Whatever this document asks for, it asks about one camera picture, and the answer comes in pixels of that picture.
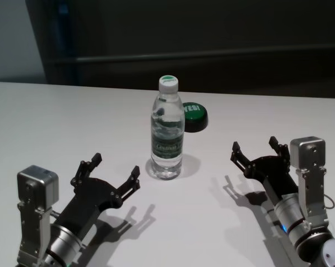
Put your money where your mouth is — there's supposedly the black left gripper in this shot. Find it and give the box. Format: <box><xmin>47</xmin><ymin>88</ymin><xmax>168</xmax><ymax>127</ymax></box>
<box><xmin>54</xmin><ymin>152</ymin><xmax>141</xmax><ymax>231</ymax></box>

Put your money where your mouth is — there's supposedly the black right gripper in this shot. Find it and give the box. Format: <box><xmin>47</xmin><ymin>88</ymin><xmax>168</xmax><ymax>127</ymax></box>
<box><xmin>230</xmin><ymin>136</ymin><xmax>299</xmax><ymax>205</ymax></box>

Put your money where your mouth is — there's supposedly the clear plastic water bottle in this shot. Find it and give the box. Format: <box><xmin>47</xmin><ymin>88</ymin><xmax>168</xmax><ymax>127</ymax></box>
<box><xmin>149</xmin><ymin>74</ymin><xmax>184</xmax><ymax>181</ymax></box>

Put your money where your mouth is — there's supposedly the green YES push button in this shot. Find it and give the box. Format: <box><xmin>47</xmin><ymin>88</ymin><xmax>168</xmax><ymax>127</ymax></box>
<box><xmin>182</xmin><ymin>102</ymin><xmax>209</xmax><ymax>133</ymax></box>

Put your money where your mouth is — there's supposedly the dark grey partition panel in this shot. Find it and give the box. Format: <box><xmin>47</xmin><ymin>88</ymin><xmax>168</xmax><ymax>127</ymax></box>
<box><xmin>25</xmin><ymin>0</ymin><xmax>335</xmax><ymax>98</ymax></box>

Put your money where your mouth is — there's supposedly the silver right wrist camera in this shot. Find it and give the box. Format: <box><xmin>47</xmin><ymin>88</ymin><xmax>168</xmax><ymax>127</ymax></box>
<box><xmin>289</xmin><ymin>136</ymin><xmax>329</xmax><ymax>223</ymax></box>

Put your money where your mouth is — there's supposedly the grey horizontal rail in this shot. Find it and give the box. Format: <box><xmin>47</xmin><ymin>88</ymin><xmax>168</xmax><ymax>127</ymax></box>
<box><xmin>75</xmin><ymin>51</ymin><xmax>335</xmax><ymax>62</ymax></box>

